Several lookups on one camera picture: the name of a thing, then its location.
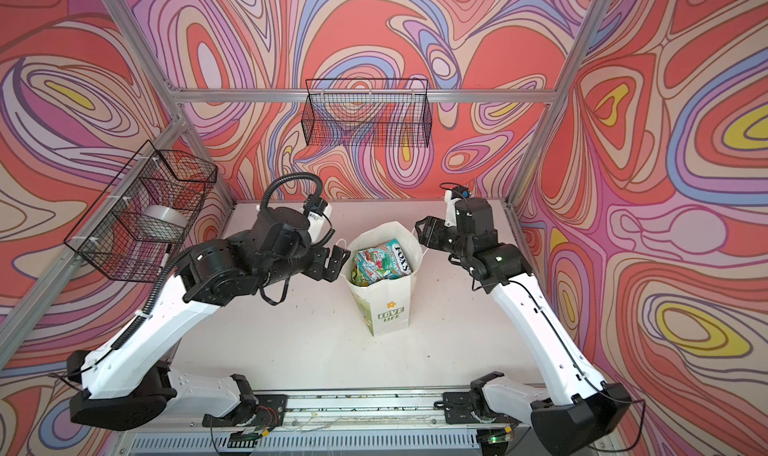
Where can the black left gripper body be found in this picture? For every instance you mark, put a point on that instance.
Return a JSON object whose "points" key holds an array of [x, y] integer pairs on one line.
{"points": [[312, 263]]}

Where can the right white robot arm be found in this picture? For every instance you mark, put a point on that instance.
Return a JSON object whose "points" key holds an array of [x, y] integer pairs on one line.
{"points": [[576, 405]]}

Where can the black wire basket back wall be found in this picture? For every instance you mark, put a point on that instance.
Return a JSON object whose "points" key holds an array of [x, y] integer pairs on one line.
{"points": [[367, 112]]}

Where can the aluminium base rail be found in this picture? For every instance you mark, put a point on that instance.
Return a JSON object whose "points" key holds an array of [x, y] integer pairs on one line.
{"points": [[379, 421]]}

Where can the white paper bag with flowers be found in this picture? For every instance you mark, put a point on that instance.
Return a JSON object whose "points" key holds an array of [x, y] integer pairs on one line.
{"points": [[385, 305]]}

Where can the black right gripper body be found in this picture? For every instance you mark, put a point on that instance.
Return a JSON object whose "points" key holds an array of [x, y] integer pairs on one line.
{"points": [[446, 238]]}

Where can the black wire basket wall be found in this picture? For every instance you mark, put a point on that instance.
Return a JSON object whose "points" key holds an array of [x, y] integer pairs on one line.
{"points": [[367, 112], [125, 245]]}

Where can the teal Fox's candy bag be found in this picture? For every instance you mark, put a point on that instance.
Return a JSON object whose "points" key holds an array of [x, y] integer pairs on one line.
{"points": [[387, 261]]}

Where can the silver tape roll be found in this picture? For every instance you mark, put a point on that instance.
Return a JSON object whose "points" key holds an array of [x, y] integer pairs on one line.
{"points": [[166, 214]]}

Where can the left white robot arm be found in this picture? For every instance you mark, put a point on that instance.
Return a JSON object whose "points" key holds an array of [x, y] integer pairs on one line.
{"points": [[126, 382]]}

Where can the black wire basket left wall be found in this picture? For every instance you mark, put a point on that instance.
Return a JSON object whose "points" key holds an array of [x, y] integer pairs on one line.
{"points": [[125, 245]]}

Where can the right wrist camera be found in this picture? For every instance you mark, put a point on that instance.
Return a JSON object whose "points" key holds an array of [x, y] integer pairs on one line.
{"points": [[453, 192]]}

